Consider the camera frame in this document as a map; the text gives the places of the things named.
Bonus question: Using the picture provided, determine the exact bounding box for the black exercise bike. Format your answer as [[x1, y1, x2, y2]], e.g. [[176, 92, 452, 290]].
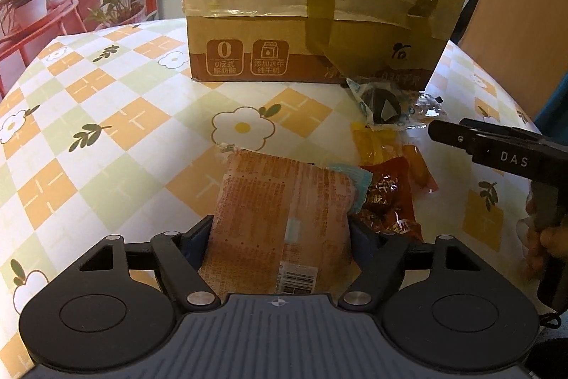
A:
[[448, 0, 493, 46]]

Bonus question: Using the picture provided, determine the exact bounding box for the yellow snack packet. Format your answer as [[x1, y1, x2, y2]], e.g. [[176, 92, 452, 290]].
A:
[[350, 122, 440, 194]]

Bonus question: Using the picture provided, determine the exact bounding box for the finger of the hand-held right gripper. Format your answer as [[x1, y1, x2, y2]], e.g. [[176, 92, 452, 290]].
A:
[[459, 117, 546, 142], [428, 120, 476, 161]]

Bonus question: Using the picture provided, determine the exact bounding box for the clear packet with black snack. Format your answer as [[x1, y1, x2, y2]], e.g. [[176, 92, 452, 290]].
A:
[[345, 77, 444, 131]]

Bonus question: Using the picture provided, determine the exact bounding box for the dark teal cloth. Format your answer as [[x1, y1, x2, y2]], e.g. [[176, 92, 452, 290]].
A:
[[534, 61, 568, 136]]

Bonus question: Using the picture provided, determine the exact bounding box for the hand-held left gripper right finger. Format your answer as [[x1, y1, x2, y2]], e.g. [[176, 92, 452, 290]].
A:
[[339, 220, 485, 311]]

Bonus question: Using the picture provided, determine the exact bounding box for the checked floral tablecloth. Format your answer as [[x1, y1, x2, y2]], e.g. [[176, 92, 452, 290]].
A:
[[0, 17, 568, 362]]

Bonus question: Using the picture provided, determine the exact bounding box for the orange snack packet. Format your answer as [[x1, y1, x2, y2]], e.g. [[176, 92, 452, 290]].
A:
[[197, 149, 361, 296]]

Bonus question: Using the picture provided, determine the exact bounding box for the taped cardboard box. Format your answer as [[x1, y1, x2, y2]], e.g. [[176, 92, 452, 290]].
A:
[[182, 0, 483, 92]]

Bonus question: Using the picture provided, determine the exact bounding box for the red snack packet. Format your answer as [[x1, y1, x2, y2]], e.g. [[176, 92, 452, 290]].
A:
[[360, 157, 424, 241]]

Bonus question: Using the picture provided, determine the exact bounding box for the person's right hand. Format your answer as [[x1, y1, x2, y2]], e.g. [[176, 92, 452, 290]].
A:
[[516, 183, 568, 283]]

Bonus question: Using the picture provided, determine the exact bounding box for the light blue snack packet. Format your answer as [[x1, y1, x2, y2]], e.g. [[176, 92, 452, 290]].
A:
[[326, 163, 372, 213]]

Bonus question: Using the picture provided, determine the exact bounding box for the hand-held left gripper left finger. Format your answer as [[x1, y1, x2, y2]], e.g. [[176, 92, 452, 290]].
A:
[[80, 216, 221, 311]]

